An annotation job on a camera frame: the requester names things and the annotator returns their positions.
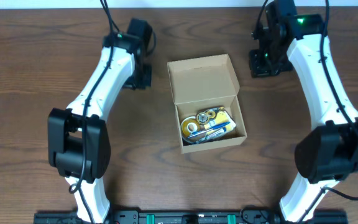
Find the cardboard box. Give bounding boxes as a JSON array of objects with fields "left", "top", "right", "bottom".
[{"left": 167, "top": 54, "right": 247, "bottom": 154}]

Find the small yellow tape roll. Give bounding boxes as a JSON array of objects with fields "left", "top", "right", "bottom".
[{"left": 180, "top": 116, "right": 205, "bottom": 142}]

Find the yellow black correction tape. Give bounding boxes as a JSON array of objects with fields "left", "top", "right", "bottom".
[{"left": 196, "top": 106, "right": 224, "bottom": 125}]

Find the yellow sticky note pad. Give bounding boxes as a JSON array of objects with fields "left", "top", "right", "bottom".
[{"left": 204, "top": 109, "right": 236, "bottom": 130}]

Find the blue ballpoint pen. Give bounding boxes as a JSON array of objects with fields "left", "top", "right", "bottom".
[{"left": 186, "top": 121, "right": 230, "bottom": 139}]

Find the blue white marker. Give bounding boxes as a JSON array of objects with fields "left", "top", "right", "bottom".
[{"left": 194, "top": 127, "right": 233, "bottom": 144}]

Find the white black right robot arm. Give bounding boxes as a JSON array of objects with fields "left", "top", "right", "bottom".
[{"left": 250, "top": 9, "right": 358, "bottom": 223}]

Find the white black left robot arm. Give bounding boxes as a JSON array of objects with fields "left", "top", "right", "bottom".
[{"left": 47, "top": 30, "right": 157, "bottom": 223}]

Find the black rail with mounts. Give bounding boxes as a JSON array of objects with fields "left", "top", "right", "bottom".
[{"left": 33, "top": 208, "right": 349, "bottom": 224}]

